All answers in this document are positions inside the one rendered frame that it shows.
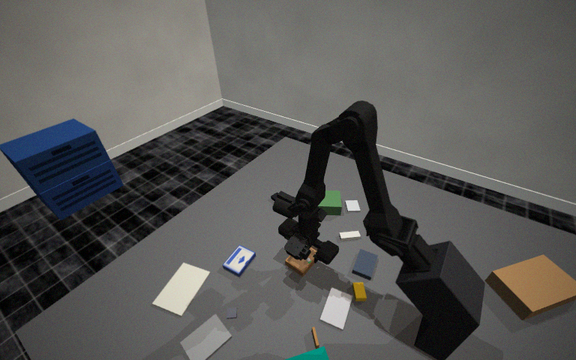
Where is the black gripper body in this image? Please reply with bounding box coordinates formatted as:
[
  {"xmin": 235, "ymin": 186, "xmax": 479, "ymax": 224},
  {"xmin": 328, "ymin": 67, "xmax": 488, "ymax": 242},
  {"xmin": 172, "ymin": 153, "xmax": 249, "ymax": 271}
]
[{"xmin": 278, "ymin": 218, "xmax": 339, "ymax": 265}]

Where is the wooden ball-in-hole puzzle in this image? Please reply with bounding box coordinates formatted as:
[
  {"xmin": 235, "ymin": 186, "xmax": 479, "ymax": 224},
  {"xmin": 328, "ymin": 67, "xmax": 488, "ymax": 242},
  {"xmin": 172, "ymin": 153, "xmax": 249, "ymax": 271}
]
[{"xmin": 285, "ymin": 245, "xmax": 317, "ymax": 277}]

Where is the green box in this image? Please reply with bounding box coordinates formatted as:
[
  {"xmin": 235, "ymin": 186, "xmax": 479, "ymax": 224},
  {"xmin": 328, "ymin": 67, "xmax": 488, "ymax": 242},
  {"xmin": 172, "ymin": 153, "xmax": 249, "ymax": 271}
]
[{"xmin": 317, "ymin": 190, "xmax": 342, "ymax": 215}]

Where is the white rectangular block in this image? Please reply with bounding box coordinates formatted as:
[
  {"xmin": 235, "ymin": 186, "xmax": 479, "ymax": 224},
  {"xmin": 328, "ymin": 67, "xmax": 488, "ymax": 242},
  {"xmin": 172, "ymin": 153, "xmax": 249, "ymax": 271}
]
[{"xmin": 339, "ymin": 231, "xmax": 361, "ymax": 241}]

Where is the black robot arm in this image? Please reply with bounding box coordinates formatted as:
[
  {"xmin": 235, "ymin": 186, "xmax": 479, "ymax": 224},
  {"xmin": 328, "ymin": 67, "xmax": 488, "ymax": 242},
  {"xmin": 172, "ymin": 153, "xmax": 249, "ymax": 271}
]
[{"xmin": 272, "ymin": 100, "xmax": 439, "ymax": 273}]

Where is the flat tan wooden box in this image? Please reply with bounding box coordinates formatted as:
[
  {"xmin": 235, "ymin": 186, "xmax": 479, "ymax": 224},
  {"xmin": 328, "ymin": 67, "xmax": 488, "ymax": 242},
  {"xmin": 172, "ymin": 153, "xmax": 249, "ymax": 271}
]
[{"xmin": 485, "ymin": 254, "xmax": 576, "ymax": 320}]

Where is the yellow rectangular block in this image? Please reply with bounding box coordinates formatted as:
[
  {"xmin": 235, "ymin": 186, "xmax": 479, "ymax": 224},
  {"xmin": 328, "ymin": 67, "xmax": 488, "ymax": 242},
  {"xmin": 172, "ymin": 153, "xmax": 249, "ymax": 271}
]
[{"xmin": 352, "ymin": 283, "xmax": 367, "ymax": 302}]

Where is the white flat square block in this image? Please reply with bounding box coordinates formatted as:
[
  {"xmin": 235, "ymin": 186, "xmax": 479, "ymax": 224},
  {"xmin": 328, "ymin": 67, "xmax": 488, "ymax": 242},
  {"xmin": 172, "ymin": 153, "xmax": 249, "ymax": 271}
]
[{"xmin": 345, "ymin": 200, "xmax": 361, "ymax": 212}]

